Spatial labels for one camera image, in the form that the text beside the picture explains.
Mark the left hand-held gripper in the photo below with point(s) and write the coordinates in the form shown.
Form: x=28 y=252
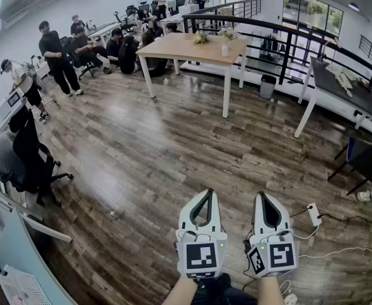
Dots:
x=202 y=256

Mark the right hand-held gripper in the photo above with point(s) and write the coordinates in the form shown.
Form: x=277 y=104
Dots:
x=281 y=254

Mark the white plastic bottle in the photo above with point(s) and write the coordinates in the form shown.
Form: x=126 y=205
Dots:
x=225 y=51

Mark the pink flowers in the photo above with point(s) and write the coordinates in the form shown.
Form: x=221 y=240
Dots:
x=228 y=35

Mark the person's right forearm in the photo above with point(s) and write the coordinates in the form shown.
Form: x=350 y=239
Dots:
x=268 y=291

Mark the person's left forearm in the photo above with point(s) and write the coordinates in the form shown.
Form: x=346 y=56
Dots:
x=178 y=292

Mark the white power strip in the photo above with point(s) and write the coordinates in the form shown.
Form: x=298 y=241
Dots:
x=314 y=214
x=290 y=299

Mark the person's black trousers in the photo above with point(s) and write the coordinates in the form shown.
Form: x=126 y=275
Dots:
x=217 y=294

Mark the black and blue chair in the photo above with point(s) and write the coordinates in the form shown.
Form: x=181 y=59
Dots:
x=368 y=160

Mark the grey trash bin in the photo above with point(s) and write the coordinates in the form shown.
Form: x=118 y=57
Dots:
x=267 y=86

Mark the dark desk with white legs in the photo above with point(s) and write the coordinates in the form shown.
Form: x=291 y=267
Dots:
x=335 y=89

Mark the white device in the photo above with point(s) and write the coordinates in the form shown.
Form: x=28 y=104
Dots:
x=343 y=79

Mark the wooden table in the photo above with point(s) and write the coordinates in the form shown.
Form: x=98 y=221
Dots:
x=186 y=48

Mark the silver desk lamp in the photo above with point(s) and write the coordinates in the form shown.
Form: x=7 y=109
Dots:
x=324 y=56

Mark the yellow flower bunch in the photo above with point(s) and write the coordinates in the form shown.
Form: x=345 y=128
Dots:
x=201 y=37

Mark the black office chair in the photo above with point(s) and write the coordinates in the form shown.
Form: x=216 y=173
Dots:
x=30 y=151
x=86 y=67
x=122 y=22
x=180 y=1

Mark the light blue partition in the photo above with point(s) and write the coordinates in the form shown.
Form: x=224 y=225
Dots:
x=21 y=253

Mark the white perforated basket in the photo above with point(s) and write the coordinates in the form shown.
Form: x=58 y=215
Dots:
x=24 y=288

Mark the long white desk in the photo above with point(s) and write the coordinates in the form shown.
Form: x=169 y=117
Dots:
x=173 y=19

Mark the white box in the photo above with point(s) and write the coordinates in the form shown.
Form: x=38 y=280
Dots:
x=188 y=9

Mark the large glass window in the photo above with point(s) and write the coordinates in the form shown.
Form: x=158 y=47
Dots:
x=313 y=13

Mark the white box appliance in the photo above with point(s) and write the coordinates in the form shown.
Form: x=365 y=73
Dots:
x=9 y=105

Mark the black pendant lamp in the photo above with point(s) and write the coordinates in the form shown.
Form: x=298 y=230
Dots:
x=353 y=7

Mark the white desk frame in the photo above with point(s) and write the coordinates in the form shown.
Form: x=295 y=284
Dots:
x=46 y=232

